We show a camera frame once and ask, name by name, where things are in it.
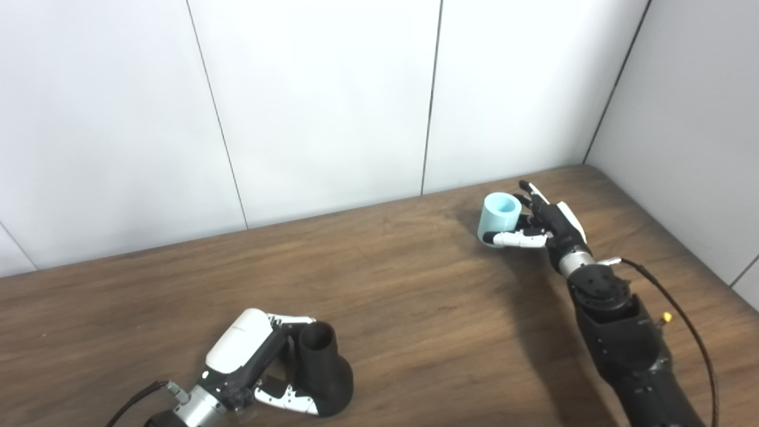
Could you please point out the black funnel-shaped nozzle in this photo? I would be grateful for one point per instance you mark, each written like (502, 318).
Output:
(329, 373)

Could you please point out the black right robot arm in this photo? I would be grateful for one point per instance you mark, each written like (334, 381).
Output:
(628, 344)

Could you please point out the black-white left robot hand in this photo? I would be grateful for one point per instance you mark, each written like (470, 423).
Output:
(240, 341)

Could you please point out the black-white right robot hand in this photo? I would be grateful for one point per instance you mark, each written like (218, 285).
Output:
(560, 228)

